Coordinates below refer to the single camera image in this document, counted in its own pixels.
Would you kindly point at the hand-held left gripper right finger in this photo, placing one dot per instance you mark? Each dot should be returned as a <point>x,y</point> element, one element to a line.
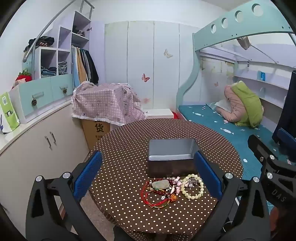
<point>205,171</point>

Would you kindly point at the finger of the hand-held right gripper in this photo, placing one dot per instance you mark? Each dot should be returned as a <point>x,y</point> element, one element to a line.
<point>288,139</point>
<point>256,146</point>

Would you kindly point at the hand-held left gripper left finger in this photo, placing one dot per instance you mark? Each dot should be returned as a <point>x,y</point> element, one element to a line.
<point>90,171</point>

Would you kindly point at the rectangular metal tin box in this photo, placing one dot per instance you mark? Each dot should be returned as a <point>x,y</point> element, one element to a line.
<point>171,166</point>

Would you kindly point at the green jade pendant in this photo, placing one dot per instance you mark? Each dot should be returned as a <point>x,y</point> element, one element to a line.
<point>160,184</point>

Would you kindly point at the dark hanging garment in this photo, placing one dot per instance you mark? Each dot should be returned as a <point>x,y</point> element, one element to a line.
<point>289,104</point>

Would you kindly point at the cardboard box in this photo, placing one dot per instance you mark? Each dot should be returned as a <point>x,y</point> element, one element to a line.
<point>97,132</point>

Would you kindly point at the brown polka dot tablecloth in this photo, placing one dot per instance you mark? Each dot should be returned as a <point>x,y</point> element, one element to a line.
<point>124,150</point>

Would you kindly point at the green quilted jacket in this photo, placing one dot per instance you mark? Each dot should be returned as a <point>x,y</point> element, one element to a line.
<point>249,104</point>

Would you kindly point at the pink jacket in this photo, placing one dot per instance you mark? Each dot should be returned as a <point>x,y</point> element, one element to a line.
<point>233,104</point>

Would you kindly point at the small red object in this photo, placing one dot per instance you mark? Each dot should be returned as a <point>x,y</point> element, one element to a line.
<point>178,115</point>

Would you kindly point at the white base cabinet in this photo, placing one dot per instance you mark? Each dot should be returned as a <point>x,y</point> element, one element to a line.
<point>27,157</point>

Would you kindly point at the small blue box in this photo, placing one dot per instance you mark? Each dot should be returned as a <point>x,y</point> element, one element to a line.
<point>263,76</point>

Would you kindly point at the pink checked cloth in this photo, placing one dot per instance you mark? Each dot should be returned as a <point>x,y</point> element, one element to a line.
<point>104,102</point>

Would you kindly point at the white low stool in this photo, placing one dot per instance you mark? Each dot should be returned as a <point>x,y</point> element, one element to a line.
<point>159,113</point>

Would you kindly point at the teal drawer unit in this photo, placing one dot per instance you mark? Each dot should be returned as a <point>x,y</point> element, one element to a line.
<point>41,90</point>

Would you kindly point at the green and white bag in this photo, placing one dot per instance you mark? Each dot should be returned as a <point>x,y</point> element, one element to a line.
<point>9,111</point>

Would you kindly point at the black hanging garment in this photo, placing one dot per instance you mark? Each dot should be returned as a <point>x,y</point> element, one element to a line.
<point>93,69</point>

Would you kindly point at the brown hanging pouch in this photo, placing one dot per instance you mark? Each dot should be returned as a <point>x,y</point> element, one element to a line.
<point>244,42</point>

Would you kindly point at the yellow hanging garment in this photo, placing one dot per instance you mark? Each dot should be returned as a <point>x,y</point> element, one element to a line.
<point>82,67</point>

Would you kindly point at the light blue hanging garment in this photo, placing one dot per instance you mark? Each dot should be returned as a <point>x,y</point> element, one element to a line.
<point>75,67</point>

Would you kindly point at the folded grey clothes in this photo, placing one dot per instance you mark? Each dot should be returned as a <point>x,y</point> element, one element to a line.
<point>62,68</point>

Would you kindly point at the folded blue jeans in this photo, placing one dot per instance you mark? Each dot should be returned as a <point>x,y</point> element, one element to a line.
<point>48,71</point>

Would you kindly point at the grey hanging garment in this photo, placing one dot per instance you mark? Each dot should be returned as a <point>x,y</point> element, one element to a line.
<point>87,62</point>

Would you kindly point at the pink butterfly sticker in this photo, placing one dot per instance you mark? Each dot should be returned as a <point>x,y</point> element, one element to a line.
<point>145,77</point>

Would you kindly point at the red plush item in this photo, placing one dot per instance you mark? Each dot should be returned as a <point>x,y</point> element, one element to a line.
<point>24,77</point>

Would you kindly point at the white wardrobe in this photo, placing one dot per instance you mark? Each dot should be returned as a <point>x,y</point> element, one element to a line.
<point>138,58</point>

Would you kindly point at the beige butterfly sticker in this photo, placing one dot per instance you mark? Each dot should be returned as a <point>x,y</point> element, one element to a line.
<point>168,53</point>

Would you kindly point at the dark clothes pile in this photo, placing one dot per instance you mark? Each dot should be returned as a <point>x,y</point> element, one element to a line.
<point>42,41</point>

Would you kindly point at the white cubby shelf unit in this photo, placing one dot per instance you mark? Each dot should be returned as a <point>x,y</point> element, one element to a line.
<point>62,32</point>

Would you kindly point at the white wall shelf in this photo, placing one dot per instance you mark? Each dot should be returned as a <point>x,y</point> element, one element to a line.
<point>266,85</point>

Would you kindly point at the teal bunk bed frame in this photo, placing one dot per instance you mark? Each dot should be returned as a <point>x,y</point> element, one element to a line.
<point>231,30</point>

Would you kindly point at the curved grey metal rail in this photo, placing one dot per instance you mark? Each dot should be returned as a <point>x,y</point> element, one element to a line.
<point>49,23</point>

